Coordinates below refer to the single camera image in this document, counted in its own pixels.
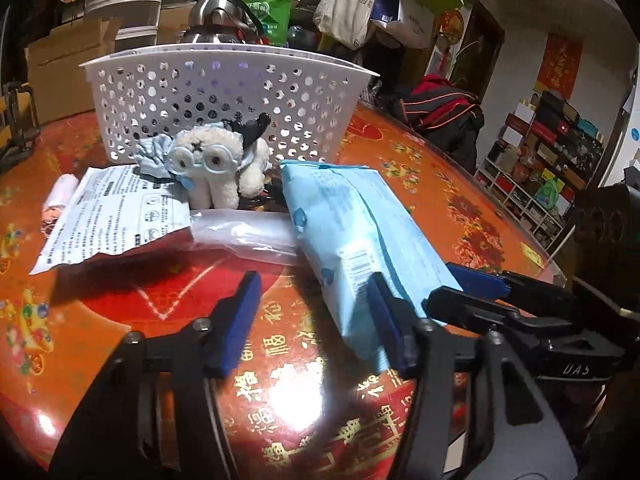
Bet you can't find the pink white small roll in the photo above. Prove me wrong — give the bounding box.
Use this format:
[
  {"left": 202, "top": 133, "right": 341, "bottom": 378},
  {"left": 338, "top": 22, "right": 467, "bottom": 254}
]
[{"left": 42, "top": 174, "right": 78, "bottom": 236}]

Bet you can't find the stainless steel kettle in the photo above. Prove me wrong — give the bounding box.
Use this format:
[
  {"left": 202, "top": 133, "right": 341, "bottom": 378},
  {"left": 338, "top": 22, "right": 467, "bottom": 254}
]
[{"left": 180, "top": 0, "right": 261, "bottom": 46}]

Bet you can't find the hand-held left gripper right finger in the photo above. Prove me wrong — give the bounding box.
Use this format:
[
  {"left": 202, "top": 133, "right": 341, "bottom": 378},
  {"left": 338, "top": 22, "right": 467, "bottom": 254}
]
[{"left": 366, "top": 271, "right": 581, "bottom": 480}]

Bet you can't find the beige canvas tote bag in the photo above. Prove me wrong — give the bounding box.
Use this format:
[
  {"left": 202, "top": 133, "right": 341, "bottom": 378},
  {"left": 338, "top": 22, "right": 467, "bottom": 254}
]
[{"left": 312, "top": 0, "right": 388, "bottom": 51}]

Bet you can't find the brown cardboard box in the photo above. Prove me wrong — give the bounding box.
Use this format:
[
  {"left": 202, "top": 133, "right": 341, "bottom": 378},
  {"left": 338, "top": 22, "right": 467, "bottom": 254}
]
[{"left": 25, "top": 15, "right": 126, "bottom": 126}]

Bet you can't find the green shopping bag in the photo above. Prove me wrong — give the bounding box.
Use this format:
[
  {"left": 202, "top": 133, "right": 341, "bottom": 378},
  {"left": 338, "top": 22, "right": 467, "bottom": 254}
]
[{"left": 232, "top": 0, "right": 292, "bottom": 46}]

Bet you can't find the clear plastic bag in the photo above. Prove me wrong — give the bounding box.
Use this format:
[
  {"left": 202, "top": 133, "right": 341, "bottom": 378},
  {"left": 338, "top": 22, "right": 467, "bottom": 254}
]
[{"left": 190, "top": 209, "right": 306, "bottom": 266}]

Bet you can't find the white printed packet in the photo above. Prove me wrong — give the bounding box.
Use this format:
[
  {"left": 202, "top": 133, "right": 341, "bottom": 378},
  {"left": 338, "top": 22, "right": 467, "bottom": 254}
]
[{"left": 29, "top": 164, "right": 193, "bottom": 276}]

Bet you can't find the black metal frame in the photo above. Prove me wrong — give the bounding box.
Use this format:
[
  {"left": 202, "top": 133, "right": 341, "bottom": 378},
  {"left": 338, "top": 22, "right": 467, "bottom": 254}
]
[{"left": 0, "top": 80, "right": 41, "bottom": 161}]

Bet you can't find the white sheep plush toy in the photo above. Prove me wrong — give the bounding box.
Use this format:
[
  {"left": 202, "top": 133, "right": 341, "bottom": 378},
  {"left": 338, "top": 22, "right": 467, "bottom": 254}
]
[{"left": 167, "top": 112, "right": 273, "bottom": 211}]

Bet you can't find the blue fabric scrunchie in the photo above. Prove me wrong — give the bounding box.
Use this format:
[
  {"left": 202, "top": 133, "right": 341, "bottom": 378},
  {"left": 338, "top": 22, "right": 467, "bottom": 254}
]
[{"left": 134, "top": 135, "right": 176, "bottom": 178}]

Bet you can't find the white perforated plastic basket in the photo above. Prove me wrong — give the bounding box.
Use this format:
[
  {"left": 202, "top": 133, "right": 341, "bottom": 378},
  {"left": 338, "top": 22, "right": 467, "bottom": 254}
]
[{"left": 79, "top": 42, "right": 381, "bottom": 166}]

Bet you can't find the red black jacket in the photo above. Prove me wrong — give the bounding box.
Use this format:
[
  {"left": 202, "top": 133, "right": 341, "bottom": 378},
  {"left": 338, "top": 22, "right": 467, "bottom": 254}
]
[{"left": 400, "top": 75, "right": 486, "bottom": 171}]

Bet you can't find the round red wall ornament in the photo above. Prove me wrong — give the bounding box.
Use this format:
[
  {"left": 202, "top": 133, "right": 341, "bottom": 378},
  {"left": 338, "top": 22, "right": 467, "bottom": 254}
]
[{"left": 439, "top": 9, "right": 466, "bottom": 43}]

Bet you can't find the blue wet wipes packet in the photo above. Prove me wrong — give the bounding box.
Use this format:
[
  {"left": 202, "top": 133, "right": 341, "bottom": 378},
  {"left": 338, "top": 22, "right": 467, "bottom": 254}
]
[{"left": 279, "top": 160, "right": 463, "bottom": 373}]

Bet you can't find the red wall poster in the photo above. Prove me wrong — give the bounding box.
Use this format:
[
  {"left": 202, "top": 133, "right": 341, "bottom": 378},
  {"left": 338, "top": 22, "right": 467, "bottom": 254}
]
[{"left": 535, "top": 32, "right": 583, "bottom": 101}]

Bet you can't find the white blue paper bag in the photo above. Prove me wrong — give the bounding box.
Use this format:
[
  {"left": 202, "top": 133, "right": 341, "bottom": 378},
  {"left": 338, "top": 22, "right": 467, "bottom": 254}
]
[{"left": 370, "top": 0, "right": 441, "bottom": 48}]

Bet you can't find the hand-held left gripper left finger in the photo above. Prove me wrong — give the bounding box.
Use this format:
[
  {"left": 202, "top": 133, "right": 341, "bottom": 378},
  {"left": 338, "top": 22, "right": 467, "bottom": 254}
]
[{"left": 50, "top": 271, "right": 263, "bottom": 480}]

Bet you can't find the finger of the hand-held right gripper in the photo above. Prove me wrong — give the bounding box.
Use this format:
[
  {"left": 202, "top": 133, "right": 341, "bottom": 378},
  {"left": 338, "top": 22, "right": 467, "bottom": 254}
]
[
  {"left": 445, "top": 262, "right": 576, "bottom": 311},
  {"left": 422, "top": 286, "right": 543, "bottom": 338}
]

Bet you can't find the shelf of colourful boxes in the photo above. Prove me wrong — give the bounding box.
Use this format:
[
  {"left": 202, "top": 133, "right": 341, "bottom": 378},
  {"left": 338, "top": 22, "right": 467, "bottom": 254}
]
[{"left": 472, "top": 90, "right": 606, "bottom": 251}]

